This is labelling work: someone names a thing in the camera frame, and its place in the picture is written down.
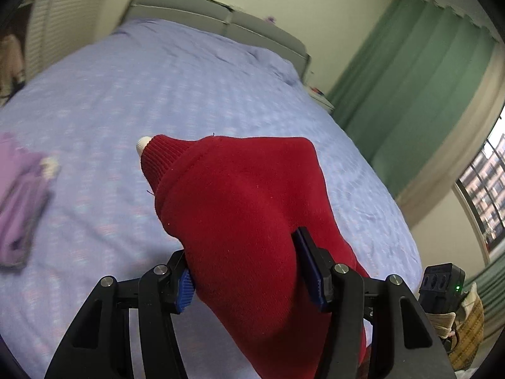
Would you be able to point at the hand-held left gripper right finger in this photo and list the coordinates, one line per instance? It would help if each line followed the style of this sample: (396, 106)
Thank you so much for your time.
(313, 272)

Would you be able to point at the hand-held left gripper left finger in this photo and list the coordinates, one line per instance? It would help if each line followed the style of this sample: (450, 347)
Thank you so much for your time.
(184, 290)

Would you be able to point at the red sweater with white collar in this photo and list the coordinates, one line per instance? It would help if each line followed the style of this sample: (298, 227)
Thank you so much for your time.
(244, 205)

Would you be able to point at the person's right forearm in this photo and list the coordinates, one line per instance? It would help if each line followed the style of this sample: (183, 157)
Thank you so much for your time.
(469, 331)

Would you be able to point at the folded purple clothes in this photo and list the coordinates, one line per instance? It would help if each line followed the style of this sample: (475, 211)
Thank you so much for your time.
(21, 201)

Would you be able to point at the white nightstand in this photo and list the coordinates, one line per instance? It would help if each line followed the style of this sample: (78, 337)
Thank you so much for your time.
(321, 102)

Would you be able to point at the small red nightstand item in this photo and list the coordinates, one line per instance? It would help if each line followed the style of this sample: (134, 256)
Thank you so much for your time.
(317, 91)

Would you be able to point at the purple patterned bedspread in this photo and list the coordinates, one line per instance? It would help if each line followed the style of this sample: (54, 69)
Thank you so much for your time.
(118, 98)

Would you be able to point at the grey padded headboard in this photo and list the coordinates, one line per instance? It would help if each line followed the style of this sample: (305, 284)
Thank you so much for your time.
(236, 27)

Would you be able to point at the dark hanging cloth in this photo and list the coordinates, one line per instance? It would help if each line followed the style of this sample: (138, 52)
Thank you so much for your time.
(12, 63)

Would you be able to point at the white louvered door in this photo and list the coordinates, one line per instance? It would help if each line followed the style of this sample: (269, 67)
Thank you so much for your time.
(67, 15)

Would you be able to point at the window with dark frame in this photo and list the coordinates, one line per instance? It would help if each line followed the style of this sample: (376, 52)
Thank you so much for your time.
(487, 193)

